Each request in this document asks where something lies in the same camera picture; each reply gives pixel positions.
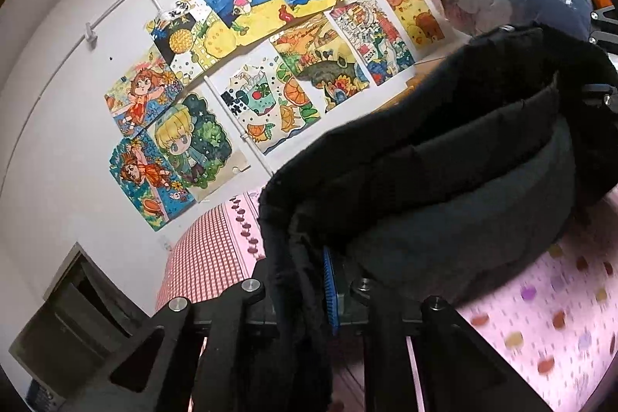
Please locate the grey door frame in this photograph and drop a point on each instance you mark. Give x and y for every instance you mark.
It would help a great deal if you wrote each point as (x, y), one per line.
(77, 310)

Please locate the black padded jacket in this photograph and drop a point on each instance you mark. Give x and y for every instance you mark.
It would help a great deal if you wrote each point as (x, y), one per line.
(434, 161)

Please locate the pink apple printed bedsheet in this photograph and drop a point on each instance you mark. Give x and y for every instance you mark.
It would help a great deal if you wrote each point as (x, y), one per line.
(555, 320)

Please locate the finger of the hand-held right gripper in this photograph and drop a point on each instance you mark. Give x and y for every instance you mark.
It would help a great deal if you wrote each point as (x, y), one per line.
(603, 98)
(606, 26)

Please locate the red checked quilt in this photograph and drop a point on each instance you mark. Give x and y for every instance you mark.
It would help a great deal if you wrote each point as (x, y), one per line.
(207, 257)

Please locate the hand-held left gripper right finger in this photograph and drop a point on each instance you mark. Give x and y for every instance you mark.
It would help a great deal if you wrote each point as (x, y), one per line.
(330, 291)

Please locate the wooden bed headboard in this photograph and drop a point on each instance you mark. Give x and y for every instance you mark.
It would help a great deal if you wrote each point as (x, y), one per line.
(415, 84)

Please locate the group of colourful wall drawings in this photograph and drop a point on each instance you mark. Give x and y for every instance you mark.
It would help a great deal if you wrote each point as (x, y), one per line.
(270, 55)

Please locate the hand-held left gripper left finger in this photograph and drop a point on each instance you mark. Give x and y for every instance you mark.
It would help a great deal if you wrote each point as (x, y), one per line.
(241, 296)

